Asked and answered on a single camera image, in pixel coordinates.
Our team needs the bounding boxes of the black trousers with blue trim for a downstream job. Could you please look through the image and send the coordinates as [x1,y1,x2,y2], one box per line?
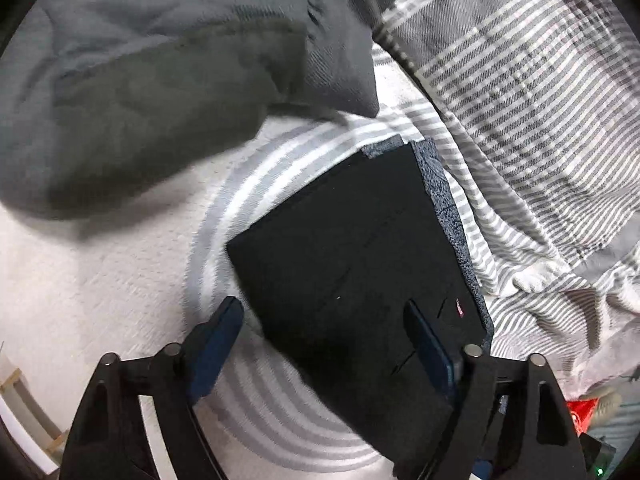
[227,136,492,479]

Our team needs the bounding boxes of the white patterned mattress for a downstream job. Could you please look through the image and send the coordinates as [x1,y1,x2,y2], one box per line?
[0,44,501,480]

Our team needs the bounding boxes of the striped grey white duvet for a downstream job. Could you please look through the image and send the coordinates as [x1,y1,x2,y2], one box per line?
[381,0,639,396]

